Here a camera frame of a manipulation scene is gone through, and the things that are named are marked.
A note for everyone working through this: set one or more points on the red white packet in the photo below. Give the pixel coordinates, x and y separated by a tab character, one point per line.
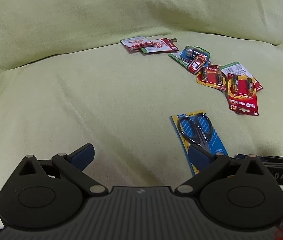
161	45
135	43

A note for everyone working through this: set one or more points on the red yellow battery pack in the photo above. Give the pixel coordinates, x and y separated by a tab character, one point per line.
212	76

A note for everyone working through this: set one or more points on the red battery pack front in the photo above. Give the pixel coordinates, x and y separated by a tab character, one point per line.
242	98

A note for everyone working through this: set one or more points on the red toy car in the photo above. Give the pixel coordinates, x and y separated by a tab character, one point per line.
197	63

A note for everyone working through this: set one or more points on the red white packet right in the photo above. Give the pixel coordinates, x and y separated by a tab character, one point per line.
161	45

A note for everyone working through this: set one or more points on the large battery blue blister pack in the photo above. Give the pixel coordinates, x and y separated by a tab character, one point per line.
191	52

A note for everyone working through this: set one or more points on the black scissors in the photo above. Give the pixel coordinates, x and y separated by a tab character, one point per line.
195	128

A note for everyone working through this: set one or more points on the green white card pack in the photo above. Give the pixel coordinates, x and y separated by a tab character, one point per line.
237	68

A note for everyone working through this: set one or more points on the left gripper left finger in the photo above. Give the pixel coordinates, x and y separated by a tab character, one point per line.
71	166

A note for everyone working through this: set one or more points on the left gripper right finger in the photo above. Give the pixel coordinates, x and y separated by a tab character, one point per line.
209	166

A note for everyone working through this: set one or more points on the light green sofa cover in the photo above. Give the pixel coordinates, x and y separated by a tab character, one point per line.
66	80

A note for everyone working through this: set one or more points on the red white packet left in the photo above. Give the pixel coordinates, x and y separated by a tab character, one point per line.
135	43

